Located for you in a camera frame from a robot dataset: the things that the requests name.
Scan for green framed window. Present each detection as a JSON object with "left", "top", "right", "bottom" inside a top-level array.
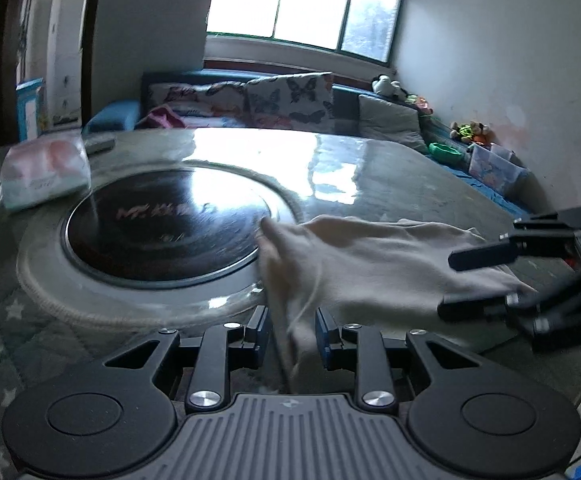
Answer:
[{"left": 205, "top": 0, "right": 404, "bottom": 64}]

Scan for orange and green plush toy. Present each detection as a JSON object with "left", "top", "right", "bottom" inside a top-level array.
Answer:
[{"left": 405, "top": 94, "right": 434, "bottom": 116}]

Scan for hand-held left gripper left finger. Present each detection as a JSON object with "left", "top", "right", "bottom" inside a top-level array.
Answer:
[{"left": 104, "top": 305, "right": 271, "bottom": 411}]

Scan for cream pants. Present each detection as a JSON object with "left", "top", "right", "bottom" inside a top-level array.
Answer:
[{"left": 256, "top": 214, "right": 539, "bottom": 396}]

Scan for black round induction cooker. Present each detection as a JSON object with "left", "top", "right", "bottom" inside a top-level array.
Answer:
[{"left": 59, "top": 166, "right": 282, "bottom": 287}]

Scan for long butterfly print pillow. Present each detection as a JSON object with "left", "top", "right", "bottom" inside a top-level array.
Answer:
[{"left": 148, "top": 82, "right": 248, "bottom": 119}]

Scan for green bowl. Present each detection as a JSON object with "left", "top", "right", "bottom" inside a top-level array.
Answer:
[{"left": 429, "top": 142, "right": 464, "bottom": 159}]

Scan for dark wooden door frame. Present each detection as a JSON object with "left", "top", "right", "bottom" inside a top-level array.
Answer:
[{"left": 0, "top": 0, "right": 109, "bottom": 149}]

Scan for blue corner sofa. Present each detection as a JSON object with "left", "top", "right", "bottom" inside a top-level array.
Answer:
[{"left": 83, "top": 71, "right": 531, "bottom": 211}]

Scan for grey pillow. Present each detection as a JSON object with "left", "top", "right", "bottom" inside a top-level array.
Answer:
[{"left": 357, "top": 94, "right": 429, "bottom": 155}]

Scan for tissue packet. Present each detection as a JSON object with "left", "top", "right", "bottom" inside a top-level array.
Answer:
[{"left": 1, "top": 136, "right": 92, "bottom": 211}]

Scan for blue and white carton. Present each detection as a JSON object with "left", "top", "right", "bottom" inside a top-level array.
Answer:
[{"left": 15, "top": 77, "right": 46, "bottom": 141}]

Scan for large butterfly print pillow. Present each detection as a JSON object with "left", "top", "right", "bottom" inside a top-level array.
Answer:
[{"left": 246, "top": 72, "right": 335, "bottom": 131}]

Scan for flat butterfly print cushion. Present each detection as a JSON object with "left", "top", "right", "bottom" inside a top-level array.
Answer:
[{"left": 183, "top": 114, "right": 250, "bottom": 129}]

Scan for clear plastic storage box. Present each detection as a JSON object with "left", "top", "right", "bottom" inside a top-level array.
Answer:
[{"left": 467, "top": 142, "right": 529, "bottom": 196}]

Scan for grey remote control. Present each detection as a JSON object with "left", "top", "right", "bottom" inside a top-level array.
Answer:
[{"left": 83, "top": 135, "right": 116, "bottom": 154}]

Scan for pink cloth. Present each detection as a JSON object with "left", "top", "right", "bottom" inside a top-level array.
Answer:
[{"left": 135, "top": 105, "right": 186, "bottom": 131}]

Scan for panda plush toy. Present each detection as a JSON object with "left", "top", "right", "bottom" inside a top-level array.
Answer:
[{"left": 371, "top": 75, "right": 406, "bottom": 101}]

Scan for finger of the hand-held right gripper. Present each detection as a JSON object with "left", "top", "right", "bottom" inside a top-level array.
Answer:
[
  {"left": 437, "top": 257, "right": 581, "bottom": 352},
  {"left": 447, "top": 206, "right": 581, "bottom": 273}
]

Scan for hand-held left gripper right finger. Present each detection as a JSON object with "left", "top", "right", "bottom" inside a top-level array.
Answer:
[{"left": 315, "top": 306, "right": 481, "bottom": 409}]

